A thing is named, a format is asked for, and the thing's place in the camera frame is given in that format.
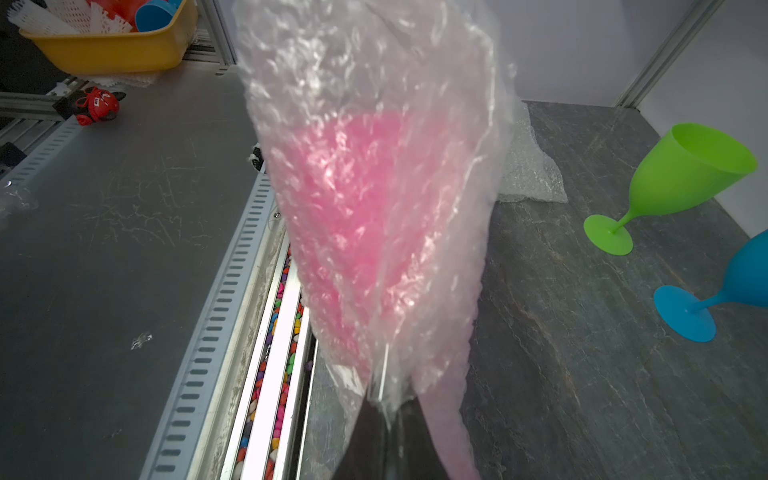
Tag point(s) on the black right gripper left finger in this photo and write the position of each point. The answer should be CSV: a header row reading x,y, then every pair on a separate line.
x,y
365,454

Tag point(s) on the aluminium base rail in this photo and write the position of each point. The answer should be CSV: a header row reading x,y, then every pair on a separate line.
x,y
264,437

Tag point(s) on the white slotted cable duct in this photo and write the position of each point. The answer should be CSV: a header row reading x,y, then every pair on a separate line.
x,y
181,425

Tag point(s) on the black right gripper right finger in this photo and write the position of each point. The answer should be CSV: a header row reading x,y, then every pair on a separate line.
x,y
411,452

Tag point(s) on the bubble wrap sheet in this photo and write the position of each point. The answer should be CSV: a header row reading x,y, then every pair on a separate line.
x,y
529,173
305,63

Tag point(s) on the pink plastic wine glass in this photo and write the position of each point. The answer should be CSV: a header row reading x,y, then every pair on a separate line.
x,y
390,244

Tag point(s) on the red toy object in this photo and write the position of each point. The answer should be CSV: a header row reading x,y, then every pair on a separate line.
x,y
94,105

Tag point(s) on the yellow plastic bin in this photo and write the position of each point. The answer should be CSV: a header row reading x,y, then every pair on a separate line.
x,y
121,53

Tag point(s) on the green plastic wine glass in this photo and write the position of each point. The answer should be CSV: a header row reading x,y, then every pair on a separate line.
x,y
690,164

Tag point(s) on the blue plastic wine glass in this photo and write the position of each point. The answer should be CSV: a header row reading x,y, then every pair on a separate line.
x,y
745,282

